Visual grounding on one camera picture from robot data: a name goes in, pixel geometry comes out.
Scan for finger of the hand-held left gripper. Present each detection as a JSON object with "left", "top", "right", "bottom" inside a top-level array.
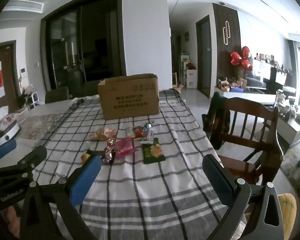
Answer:
[
  {"left": 0, "top": 145, "right": 48, "bottom": 180},
  {"left": 0, "top": 139, "right": 17, "bottom": 168}
]

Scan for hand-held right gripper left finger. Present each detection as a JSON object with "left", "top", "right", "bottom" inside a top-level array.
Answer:
[{"left": 19, "top": 154, "right": 102, "bottom": 240}]

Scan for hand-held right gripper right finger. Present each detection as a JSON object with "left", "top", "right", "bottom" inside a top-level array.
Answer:
[{"left": 202, "top": 154, "right": 284, "bottom": 240}]

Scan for dark snack packet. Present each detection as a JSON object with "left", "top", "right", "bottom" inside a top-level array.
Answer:
[{"left": 86, "top": 150, "right": 115, "bottom": 166}]

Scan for multicolour candy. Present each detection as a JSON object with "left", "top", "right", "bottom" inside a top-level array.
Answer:
[{"left": 104, "top": 137, "right": 117, "bottom": 156}]

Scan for orange clear snack packet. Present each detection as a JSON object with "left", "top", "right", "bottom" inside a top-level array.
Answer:
[{"left": 89, "top": 127, "right": 118, "bottom": 141}]

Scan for pink snack packet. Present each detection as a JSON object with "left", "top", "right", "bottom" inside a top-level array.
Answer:
[{"left": 114, "top": 138, "right": 138, "bottom": 159}]

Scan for green snack packet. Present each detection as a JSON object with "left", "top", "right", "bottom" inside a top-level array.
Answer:
[{"left": 142, "top": 138, "right": 166, "bottom": 165}]

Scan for red snack packet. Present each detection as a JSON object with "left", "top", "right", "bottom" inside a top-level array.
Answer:
[{"left": 133, "top": 126, "right": 145, "bottom": 139}]

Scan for white green stick packet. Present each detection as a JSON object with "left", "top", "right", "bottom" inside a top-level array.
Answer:
[{"left": 140, "top": 130, "right": 157, "bottom": 144}]

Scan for brown cardboard box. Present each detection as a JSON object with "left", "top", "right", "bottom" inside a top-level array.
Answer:
[{"left": 97, "top": 74, "right": 161, "bottom": 120}]

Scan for person's left hand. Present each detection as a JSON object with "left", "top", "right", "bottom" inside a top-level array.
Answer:
[{"left": 0, "top": 206, "right": 22, "bottom": 233}]

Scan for white round appliance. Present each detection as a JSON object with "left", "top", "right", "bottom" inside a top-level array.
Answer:
[{"left": 0, "top": 114, "right": 22, "bottom": 147}]

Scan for floral table mat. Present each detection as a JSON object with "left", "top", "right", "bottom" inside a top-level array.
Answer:
[{"left": 15, "top": 112, "right": 71, "bottom": 141}]

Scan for white cube shelf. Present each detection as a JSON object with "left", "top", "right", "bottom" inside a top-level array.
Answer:
[{"left": 22, "top": 92, "right": 38, "bottom": 108}]

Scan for wooden chair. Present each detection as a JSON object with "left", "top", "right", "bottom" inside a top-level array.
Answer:
[{"left": 202, "top": 96, "right": 284, "bottom": 188}]

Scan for dark jacket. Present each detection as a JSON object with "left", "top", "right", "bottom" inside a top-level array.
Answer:
[{"left": 201, "top": 92, "right": 231, "bottom": 151}]

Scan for checkered tablecloth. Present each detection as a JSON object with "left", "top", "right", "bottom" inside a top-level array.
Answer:
[{"left": 34, "top": 89, "right": 248, "bottom": 240}]

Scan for dark dining chair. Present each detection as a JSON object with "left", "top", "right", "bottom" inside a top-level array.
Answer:
[
  {"left": 81, "top": 80, "right": 101, "bottom": 97},
  {"left": 44, "top": 87, "right": 70, "bottom": 104}
]

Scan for dark object on table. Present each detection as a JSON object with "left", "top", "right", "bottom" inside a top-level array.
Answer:
[{"left": 68, "top": 98, "right": 93, "bottom": 111}]

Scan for yellow cloth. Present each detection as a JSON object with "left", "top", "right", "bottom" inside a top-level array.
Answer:
[{"left": 277, "top": 192, "right": 298, "bottom": 240}]

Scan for white tv cabinet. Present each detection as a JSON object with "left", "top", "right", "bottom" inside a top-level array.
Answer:
[{"left": 214, "top": 86, "right": 277, "bottom": 105}]

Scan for grey side cabinet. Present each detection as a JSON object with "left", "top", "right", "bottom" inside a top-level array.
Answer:
[{"left": 275, "top": 115, "right": 300, "bottom": 153}]

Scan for white shelf unit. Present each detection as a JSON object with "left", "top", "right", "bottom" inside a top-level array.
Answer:
[{"left": 181, "top": 52, "right": 198, "bottom": 89}]

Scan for dark sofa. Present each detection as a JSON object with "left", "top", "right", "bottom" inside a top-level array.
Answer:
[{"left": 245, "top": 70, "right": 268, "bottom": 88}]

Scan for dark room door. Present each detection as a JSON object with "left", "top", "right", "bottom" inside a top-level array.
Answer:
[{"left": 196, "top": 15, "right": 212, "bottom": 98}]

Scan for red foil balloons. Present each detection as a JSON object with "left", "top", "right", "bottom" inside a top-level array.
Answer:
[{"left": 230, "top": 46, "right": 254, "bottom": 71}]

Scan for dark glass sliding door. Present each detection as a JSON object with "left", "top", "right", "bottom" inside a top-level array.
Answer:
[{"left": 41, "top": 0, "right": 127, "bottom": 92}]

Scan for clip shaped wall light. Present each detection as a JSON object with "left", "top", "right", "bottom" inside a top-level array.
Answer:
[{"left": 222, "top": 20, "right": 231, "bottom": 41}]

